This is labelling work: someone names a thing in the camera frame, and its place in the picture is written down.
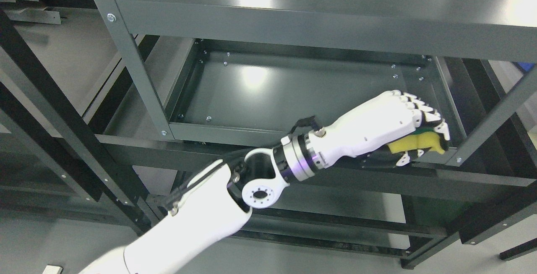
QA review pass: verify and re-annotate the green yellow sponge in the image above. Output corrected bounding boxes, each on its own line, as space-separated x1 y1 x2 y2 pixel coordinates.
387 129 448 155

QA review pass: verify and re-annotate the white robot forearm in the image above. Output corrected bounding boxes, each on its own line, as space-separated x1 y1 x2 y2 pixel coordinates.
82 122 348 274

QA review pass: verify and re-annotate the black metal rack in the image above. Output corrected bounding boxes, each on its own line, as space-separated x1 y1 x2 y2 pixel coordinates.
1 0 536 269

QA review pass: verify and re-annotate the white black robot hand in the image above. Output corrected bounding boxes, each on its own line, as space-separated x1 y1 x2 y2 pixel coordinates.
308 90 451 168

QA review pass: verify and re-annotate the grey metal shelf unit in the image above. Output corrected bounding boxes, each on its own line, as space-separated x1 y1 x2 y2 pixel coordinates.
94 0 536 167

